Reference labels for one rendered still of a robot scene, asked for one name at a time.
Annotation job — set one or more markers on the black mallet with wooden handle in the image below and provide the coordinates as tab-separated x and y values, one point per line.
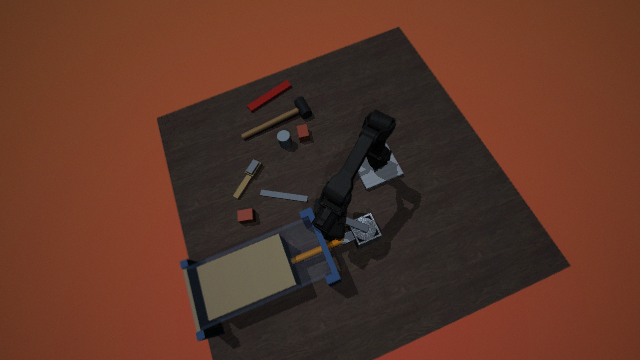
301	106

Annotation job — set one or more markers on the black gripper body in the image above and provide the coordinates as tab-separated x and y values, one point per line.
338	231

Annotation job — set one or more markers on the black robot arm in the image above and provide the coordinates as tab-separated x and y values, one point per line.
377	127

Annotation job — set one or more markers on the grey cylinder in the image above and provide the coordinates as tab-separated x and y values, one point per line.
284	139

